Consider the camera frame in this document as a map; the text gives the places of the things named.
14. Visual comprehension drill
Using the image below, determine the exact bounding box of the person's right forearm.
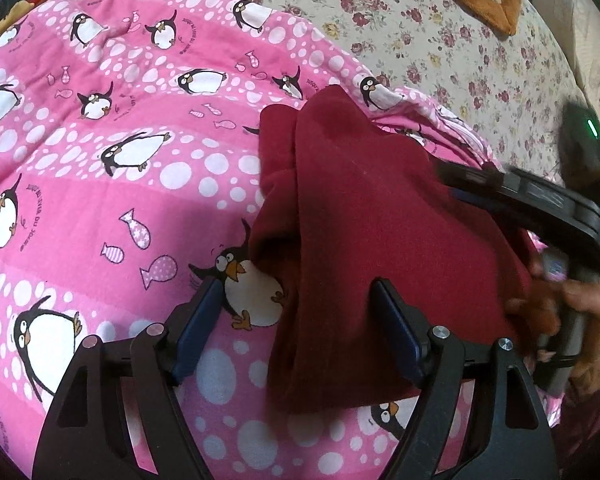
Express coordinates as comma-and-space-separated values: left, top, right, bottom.
560, 367, 600, 463

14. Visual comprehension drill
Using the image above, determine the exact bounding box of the pink penguin print blanket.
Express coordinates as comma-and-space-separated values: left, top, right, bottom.
0, 0, 567, 480

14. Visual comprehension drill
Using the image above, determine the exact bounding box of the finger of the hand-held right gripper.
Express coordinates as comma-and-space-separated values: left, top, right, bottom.
447, 186, 600, 291
436, 159, 600, 216

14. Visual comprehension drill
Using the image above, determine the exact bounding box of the dark red fleece garment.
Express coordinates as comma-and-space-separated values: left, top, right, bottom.
247, 85, 547, 417

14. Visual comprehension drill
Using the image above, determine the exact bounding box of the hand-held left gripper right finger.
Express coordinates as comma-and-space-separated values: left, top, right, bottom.
370, 277, 562, 480

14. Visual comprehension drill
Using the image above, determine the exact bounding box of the floral bed sheet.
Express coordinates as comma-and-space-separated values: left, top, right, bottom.
55, 0, 600, 196

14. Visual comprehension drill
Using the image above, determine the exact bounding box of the yellow cloth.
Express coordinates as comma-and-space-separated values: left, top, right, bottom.
0, 0, 37, 55

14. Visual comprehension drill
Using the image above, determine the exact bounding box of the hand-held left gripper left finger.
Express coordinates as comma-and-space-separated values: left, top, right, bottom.
32, 277, 227, 480

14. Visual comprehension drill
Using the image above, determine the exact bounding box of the person's right hand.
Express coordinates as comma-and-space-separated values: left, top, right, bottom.
507, 276, 600, 397

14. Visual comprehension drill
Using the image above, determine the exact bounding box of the beige cloth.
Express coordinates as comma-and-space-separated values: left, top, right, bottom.
542, 0, 600, 128

